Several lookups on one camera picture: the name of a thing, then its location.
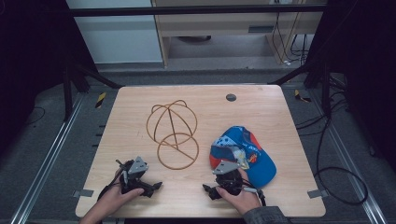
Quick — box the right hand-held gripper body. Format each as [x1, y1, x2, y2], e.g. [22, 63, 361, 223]
[212, 160, 245, 197]

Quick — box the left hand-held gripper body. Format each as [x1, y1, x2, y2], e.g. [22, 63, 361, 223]
[115, 156, 149, 196]

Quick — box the blue baseball cap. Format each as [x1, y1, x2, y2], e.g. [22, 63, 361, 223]
[208, 125, 277, 189]

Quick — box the person's right hand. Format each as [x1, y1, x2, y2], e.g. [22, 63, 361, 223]
[215, 167, 263, 217]

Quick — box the person's left hand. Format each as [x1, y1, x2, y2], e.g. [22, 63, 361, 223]
[90, 185, 146, 220]

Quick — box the yellow black hazard tape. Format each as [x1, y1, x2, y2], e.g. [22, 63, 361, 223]
[293, 89, 313, 104]
[94, 91, 107, 109]

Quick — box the black metal stand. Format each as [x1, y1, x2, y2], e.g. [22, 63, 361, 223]
[61, 59, 124, 123]
[268, 60, 333, 117]

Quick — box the white cabinet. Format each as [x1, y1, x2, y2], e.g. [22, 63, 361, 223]
[65, 0, 164, 65]

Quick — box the light wooden desk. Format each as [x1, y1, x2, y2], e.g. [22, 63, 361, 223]
[150, 0, 329, 68]

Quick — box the black curtain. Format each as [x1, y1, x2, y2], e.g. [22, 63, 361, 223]
[0, 0, 100, 157]
[303, 0, 396, 172]

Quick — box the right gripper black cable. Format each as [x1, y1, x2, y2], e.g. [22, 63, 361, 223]
[243, 186, 267, 207]

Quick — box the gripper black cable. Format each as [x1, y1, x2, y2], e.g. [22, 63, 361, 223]
[243, 186, 267, 207]
[97, 169, 125, 202]

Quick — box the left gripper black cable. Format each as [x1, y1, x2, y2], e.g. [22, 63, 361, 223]
[97, 169, 125, 202]

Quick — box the wire hat stand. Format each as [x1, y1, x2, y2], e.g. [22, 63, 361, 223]
[146, 99, 200, 171]

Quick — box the grey metal table bracket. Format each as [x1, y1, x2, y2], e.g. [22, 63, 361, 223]
[72, 189, 95, 199]
[306, 189, 330, 200]

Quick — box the long black looped floor cable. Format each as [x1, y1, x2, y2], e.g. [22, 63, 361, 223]
[313, 116, 370, 206]

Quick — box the aluminium floor rail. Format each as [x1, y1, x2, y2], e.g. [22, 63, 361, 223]
[9, 92, 86, 224]
[309, 89, 385, 224]

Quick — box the thin black floor cable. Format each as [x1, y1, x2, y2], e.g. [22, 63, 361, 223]
[25, 105, 47, 127]

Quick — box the bundle of hanging desk cables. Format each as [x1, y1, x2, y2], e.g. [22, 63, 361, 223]
[271, 11, 310, 67]

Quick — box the black horizontal frame bar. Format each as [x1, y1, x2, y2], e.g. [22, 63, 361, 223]
[68, 3, 329, 18]

